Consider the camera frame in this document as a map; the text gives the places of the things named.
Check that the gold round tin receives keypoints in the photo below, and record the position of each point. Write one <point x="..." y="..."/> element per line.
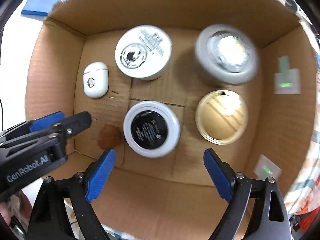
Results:
<point x="220" y="120"/>

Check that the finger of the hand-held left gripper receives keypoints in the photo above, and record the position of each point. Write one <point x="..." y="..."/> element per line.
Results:
<point x="47" y="122"/>
<point x="77" y="122"/>

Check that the brown walnut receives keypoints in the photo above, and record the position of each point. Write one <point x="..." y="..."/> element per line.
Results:
<point x="108" y="136"/>

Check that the plaid blanket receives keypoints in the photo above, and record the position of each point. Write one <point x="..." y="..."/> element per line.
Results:
<point x="301" y="190"/>

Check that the white jar with black logo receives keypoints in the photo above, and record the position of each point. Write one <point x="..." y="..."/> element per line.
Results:
<point x="142" y="50"/>

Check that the cardboard box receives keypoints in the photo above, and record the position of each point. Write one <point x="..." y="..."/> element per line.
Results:
<point x="155" y="180"/>

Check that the white jar with black lid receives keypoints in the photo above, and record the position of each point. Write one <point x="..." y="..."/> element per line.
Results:
<point x="150" y="130"/>

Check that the white earbud case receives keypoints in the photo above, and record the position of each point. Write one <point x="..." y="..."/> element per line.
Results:
<point x="95" y="80"/>

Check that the grey round tin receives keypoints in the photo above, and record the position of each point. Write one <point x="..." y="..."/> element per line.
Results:
<point x="207" y="62"/>

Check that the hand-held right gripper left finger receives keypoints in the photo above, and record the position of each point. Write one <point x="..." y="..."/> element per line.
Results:
<point x="101" y="177"/>

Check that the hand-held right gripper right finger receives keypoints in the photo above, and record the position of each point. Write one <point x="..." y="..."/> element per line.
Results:
<point x="218" y="175"/>

